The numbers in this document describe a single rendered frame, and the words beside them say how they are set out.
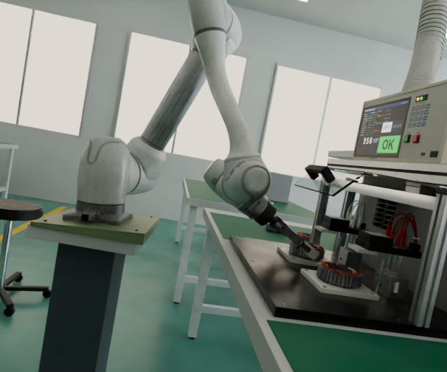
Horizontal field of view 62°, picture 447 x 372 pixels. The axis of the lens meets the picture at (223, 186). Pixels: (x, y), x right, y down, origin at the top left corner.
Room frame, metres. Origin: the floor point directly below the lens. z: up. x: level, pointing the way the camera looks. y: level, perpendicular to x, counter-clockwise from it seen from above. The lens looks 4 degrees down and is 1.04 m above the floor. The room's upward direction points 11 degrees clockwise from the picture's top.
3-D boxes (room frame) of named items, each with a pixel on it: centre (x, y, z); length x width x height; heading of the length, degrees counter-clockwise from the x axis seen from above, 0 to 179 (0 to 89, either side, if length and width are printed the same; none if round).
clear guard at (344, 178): (0.86, -0.36, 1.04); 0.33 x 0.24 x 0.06; 98
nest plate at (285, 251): (1.18, -0.30, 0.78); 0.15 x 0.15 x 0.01; 8
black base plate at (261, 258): (1.06, -0.34, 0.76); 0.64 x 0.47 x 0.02; 8
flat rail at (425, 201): (1.08, -0.42, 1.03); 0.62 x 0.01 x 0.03; 8
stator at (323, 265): (0.94, -0.34, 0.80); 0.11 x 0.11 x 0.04
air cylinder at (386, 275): (0.96, -0.48, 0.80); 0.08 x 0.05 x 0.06; 8
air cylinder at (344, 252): (1.20, -0.45, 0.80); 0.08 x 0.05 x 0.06; 8
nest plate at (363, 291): (0.94, -0.34, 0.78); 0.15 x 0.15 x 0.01; 8
